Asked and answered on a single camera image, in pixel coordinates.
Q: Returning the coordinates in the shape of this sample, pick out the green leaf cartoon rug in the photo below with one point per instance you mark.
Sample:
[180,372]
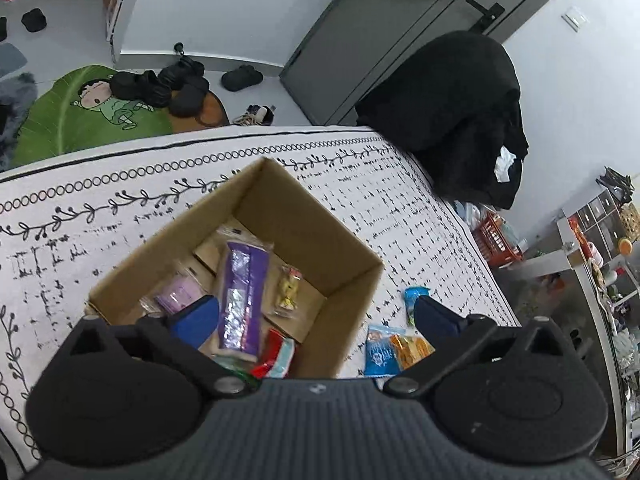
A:
[79,112]

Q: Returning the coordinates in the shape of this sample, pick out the brown cardboard box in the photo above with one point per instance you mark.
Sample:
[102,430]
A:
[272,256]

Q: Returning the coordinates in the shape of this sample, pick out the white patterned bed cloth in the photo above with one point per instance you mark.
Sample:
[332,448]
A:
[67,221]

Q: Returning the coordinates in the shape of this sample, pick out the blue green candy packet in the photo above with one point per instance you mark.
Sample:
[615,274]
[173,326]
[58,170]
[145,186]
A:
[410,295]

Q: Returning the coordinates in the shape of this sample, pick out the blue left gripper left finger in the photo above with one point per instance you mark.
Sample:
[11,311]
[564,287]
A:
[175,340]

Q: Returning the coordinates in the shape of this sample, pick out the grey door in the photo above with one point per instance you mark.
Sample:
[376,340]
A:
[356,44]

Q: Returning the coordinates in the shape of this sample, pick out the red plastic basket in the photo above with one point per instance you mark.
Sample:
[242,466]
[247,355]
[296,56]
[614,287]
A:
[493,244]

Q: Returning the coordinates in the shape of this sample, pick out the pile of black shoes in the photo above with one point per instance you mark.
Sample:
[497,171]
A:
[180,87]

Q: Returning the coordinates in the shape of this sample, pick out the grey drawer organizer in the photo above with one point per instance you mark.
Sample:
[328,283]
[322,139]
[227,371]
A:
[600,222]

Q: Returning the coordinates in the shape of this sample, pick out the long purple wafer pack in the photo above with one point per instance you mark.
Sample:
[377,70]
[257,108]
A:
[243,275]

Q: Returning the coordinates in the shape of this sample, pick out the black clothes on chair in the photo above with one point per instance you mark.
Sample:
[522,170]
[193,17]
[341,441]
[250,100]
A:
[454,106]

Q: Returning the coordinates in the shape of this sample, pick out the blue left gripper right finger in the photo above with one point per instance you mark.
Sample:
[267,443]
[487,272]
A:
[457,341]

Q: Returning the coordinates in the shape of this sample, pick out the orange cracker packet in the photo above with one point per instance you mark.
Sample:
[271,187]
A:
[409,349]

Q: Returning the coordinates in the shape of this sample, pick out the white desk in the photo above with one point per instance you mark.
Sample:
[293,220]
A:
[559,284]

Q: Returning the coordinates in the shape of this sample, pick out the blue snack packet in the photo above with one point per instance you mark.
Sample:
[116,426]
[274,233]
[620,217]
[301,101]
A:
[379,352]

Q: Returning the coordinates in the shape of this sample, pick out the black slipper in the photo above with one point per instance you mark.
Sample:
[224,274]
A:
[242,77]

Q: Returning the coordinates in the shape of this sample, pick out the red candy bar wrapper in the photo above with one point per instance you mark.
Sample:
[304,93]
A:
[270,352]

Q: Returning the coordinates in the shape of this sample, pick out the purple snack packet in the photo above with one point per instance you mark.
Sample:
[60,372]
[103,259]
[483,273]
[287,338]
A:
[173,295]

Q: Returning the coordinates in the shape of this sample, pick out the yellow candy packet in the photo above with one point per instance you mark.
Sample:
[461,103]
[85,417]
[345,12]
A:
[285,303]

